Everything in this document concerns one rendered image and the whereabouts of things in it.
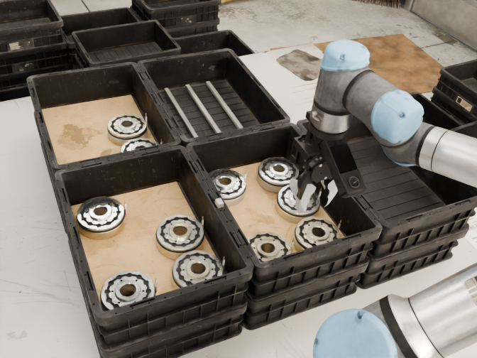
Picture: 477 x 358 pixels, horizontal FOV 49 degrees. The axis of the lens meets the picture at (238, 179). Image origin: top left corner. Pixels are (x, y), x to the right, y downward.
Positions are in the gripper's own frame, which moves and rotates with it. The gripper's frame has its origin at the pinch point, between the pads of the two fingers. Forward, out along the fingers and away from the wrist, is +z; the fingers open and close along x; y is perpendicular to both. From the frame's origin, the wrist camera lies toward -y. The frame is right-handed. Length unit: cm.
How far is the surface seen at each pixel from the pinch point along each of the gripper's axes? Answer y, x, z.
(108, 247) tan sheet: 14.7, 39.9, 12.5
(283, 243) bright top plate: 0.7, 5.4, 9.7
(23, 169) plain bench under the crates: 61, 53, 25
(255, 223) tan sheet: 10.3, 7.0, 12.5
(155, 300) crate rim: -8.1, 36.7, 2.5
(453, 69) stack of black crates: 100, -152, 49
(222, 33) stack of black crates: 163, -53, 48
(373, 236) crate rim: -8.7, -9.7, 3.5
